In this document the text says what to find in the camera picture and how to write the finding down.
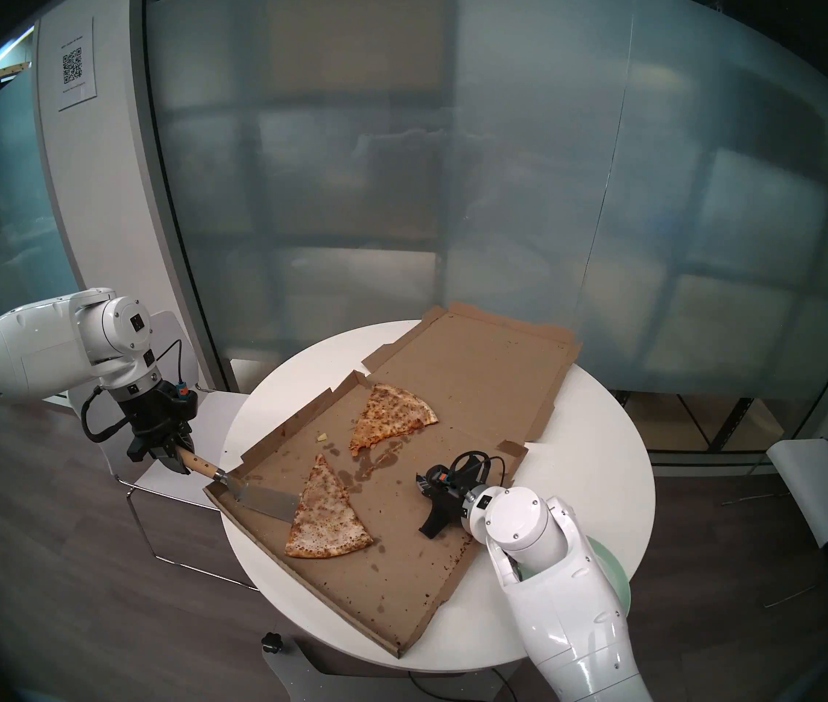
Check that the browned pizza slice bitten tip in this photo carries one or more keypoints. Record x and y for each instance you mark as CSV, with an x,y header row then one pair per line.
x,y
392,415

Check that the black knob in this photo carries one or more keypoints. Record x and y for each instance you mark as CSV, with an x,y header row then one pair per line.
x,y
272,642

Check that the paper sign with QR code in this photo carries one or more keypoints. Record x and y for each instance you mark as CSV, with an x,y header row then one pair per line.
x,y
74,68

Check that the pale cheese pizza slice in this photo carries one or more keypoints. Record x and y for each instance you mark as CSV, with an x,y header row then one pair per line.
x,y
326,521

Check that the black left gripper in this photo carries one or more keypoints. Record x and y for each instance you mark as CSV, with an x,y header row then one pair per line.
x,y
161,415

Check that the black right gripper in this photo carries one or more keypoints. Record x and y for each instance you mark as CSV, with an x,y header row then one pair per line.
x,y
452,497

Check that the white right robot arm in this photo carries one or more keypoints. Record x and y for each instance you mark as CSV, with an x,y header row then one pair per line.
x,y
531,525

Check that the white chair with black legs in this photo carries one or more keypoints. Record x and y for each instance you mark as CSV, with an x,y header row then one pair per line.
x,y
812,488

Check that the wooden board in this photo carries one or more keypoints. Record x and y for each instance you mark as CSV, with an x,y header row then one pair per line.
x,y
8,70

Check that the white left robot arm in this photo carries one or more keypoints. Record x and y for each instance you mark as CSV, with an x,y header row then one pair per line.
x,y
26,349

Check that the cardboard pizza box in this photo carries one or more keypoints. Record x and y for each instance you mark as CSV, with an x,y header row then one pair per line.
x,y
472,371

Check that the pale green plate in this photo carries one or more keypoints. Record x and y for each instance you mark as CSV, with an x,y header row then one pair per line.
x,y
615,569

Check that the black metal shelf upright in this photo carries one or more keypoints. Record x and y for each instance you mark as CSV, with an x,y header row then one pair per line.
x,y
730,424

